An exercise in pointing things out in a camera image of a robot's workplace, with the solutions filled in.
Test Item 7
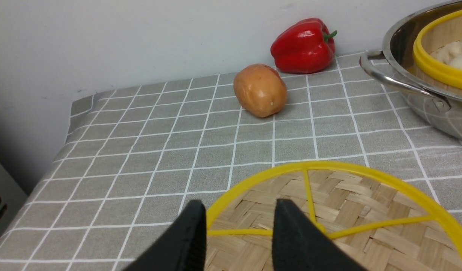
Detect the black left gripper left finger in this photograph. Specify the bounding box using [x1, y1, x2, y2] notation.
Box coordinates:
[125, 199, 207, 271]

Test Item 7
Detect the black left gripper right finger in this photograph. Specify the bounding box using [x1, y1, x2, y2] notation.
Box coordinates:
[272, 199, 365, 271]

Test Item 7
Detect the woven bamboo steamer lid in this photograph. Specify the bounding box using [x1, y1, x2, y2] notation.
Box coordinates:
[204, 161, 462, 271]

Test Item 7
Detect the yellow rimmed bamboo steamer basket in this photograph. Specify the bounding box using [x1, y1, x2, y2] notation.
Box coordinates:
[413, 10, 462, 96]

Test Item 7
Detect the stainless steel pot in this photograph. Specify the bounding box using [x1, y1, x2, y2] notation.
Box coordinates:
[359, 0, 462, 140]

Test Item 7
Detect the grey checkered tablecloth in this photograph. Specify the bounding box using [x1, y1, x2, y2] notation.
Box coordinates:
[0, 54, 462, 271]

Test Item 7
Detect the brown potato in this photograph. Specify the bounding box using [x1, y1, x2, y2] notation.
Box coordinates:
[233, 64, 287, 118]

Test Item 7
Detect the red bell pepper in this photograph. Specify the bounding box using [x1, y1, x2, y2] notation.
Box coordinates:
[270, 18, 337, 74]

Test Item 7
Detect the white steamed bun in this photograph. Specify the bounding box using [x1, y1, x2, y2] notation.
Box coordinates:
[432, 38, 462, 70]

